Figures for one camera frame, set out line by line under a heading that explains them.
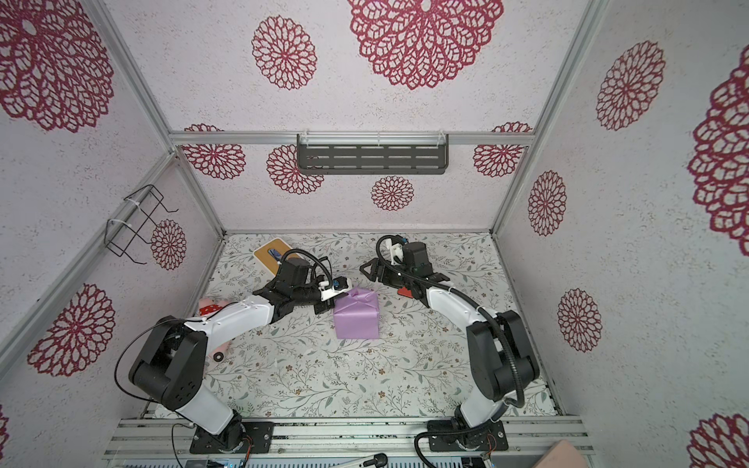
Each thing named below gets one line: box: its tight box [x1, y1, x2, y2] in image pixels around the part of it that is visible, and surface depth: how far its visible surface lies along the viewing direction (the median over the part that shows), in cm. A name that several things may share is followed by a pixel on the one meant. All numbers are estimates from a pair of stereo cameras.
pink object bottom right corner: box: [533, 439, 590, 468], surface depth 71 cm
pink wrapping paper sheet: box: [333, 286, 381, 340], surface depth 87 cm
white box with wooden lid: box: [252, 236, 304, 277], surface depth 111 cm
